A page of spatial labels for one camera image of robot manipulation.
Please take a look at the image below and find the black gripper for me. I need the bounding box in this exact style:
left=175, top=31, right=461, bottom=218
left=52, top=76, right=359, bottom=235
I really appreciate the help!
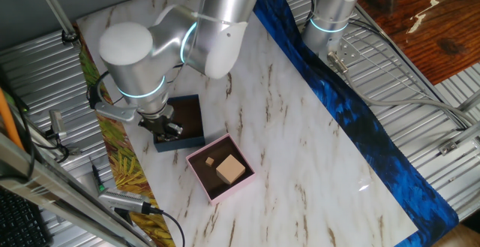
left=137, top=106, right=185, bottom=143

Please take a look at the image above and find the dark blue cardboard box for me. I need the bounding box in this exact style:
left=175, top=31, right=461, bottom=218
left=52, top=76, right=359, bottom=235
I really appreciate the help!
left=152, top=94, right=206, bottom=154

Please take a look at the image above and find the large wooden cube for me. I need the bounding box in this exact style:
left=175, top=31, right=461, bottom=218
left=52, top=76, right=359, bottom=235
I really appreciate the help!
left=214, top=153, right=247, bottom=185

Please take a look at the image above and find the pink cardboard box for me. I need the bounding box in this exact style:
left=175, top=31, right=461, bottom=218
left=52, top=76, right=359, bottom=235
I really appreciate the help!
left=185, top=133, right=257, bottom=207

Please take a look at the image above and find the yellow green painted cloth strip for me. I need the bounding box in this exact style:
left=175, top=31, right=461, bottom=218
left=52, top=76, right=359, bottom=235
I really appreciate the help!
left=73, top=23, right=177, bottom=247

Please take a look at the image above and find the white marble pattern mat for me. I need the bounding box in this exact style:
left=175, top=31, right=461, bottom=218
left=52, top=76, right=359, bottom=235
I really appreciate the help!
left=76, top=0, right=419, bottom=247

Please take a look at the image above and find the black rod base knob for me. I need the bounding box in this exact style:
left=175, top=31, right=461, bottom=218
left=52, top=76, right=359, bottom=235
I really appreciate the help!
left=61, top=29, right=80, bottom=47

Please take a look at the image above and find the orange pole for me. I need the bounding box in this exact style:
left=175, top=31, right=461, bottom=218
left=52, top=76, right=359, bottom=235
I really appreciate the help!
left=0, top=86, right=26, bottom=151

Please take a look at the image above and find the grey metal rod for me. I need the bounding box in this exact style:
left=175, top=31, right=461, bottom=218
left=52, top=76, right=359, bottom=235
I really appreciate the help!
left=31, top=0, right=78, bottom=38

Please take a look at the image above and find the black keyboard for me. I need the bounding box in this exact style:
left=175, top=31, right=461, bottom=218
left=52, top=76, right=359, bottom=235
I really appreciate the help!
left=0, top=185, right=53, bottom=247

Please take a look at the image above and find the blue painted cloth strip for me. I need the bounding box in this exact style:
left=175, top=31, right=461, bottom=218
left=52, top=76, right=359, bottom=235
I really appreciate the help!
left=253, top=0, right=460, bottom=247

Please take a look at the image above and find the brown wood pattern board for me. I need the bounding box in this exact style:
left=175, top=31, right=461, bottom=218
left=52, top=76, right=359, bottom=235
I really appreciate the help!
left=355, top=0, right=480, bottom=86

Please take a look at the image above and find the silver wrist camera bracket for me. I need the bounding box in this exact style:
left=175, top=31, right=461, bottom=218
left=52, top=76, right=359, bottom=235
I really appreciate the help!
left=94, top=101, right=139, bottom=124

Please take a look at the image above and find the black camera cable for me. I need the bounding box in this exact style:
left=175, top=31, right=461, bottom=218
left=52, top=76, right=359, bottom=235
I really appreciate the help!
left=148, top=204, right=187, bottom=247

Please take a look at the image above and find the silver ribbed camera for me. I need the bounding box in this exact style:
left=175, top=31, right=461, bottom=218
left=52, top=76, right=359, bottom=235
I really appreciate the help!
left=97, top=187, right=152, bottom=215

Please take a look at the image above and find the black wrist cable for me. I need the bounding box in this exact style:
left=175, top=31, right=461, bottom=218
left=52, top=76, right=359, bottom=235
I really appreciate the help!
left=91, top=70, right=125, bottom=105

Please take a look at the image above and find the aluminium frame beam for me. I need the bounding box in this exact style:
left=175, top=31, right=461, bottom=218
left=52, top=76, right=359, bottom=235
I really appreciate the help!
left=0, top=131, right=153, bottom=247

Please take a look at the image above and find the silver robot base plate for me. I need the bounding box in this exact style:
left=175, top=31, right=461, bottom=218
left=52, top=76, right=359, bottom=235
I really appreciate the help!
left=318, top=32, right=364, bottom=68

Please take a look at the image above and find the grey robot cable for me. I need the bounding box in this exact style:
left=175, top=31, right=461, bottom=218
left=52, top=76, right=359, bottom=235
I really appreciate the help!
left=326, top=50, right=478, bottom=128

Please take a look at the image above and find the aluminium rail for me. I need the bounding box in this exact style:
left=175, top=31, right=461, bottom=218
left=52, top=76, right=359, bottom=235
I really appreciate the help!
left=437, top=121, right=480, bottom=156
left=455, top=88, right=480, bottom=113

